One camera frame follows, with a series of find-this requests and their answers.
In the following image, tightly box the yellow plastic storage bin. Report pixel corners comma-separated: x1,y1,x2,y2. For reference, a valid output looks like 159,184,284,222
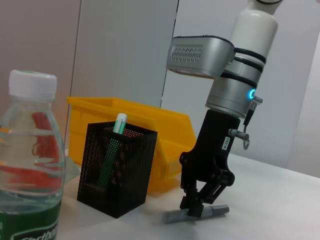
66,96,197,196

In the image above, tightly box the silver right arm elbow plug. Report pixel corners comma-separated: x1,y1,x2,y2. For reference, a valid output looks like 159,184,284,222
251,96,264,109

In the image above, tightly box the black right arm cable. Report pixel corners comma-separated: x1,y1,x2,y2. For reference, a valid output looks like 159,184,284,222
242,104,255,133

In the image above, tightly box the black mesh pen holder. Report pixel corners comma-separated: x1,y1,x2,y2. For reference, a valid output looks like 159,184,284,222
76,121,159,220

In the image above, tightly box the silver right gripper connector stud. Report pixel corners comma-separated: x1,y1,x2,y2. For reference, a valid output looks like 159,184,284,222
228,127,251,151

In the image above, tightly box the grey pen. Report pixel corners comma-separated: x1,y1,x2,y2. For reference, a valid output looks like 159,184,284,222
162,204,230,225

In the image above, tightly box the green utility knife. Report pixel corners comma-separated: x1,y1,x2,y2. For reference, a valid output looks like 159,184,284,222
98,112,129,190

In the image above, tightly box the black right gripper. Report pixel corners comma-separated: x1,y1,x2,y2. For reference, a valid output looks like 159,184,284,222
179,109,241,218

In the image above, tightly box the clear green-label water bottle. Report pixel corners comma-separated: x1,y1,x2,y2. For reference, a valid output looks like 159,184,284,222
0,69,67,240

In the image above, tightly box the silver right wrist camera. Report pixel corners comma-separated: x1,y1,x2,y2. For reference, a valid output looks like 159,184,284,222
166,35,236,81

